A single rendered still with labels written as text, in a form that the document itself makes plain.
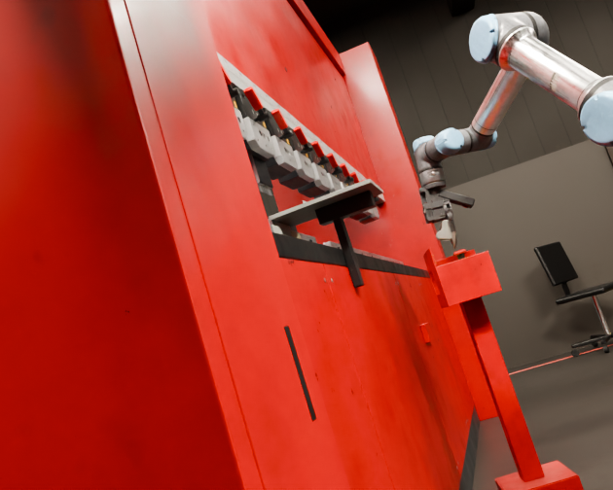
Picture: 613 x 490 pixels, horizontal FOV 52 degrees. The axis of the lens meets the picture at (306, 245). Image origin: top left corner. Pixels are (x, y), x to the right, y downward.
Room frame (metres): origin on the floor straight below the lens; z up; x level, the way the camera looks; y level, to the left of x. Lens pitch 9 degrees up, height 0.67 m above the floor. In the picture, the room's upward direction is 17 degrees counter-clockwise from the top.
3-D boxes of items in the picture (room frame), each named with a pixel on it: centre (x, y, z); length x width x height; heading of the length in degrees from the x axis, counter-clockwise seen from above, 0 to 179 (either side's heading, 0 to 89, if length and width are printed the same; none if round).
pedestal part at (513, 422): (1.95, -0.42, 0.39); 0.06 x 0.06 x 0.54; 87
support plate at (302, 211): (1.57, -0.08, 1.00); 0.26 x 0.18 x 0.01; 75
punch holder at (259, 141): (1.58, 0.06, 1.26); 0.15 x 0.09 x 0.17; 165
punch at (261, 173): (1.61, 0.06, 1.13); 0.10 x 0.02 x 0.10; 165
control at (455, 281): (1.95, -0.42, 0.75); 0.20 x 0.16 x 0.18; 177
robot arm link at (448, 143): (1.91, -0.51, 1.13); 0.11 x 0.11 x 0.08; 23
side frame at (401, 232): (3.85, -0.34, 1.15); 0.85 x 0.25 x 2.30; 75
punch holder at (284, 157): (1.78, 0.01, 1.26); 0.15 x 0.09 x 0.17; 165
